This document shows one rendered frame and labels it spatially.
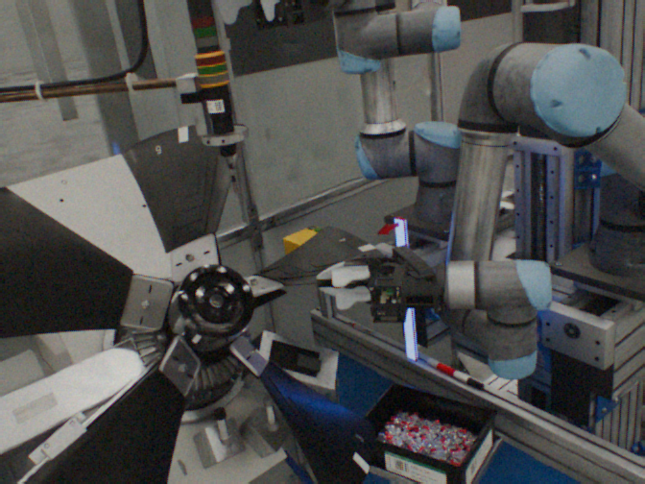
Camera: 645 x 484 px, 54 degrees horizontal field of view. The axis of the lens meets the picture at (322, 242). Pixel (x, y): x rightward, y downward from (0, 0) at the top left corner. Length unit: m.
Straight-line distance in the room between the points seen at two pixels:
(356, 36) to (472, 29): 3.98
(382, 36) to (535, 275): 0.49
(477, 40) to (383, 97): 3.63
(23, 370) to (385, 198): 1.46
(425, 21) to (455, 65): 3.89
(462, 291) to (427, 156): 0.66
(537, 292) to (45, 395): 0.75
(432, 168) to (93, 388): 0.94
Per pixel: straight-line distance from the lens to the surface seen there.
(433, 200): 1.62
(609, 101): 0.95
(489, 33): 5.24
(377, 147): 1.59
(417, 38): 1.17
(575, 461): 1.25
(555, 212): 1.53
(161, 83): 1.00
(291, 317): 2.09
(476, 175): 1.05
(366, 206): 2.18
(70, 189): 1.33
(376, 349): 1.48
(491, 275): 0.98
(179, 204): 1.11
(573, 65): 0.90
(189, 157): 1.14
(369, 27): 1.18
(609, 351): 1.31
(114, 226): 1.30
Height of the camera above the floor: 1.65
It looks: 23 degrees down
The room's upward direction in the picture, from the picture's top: 8 degrees counter-clockwise
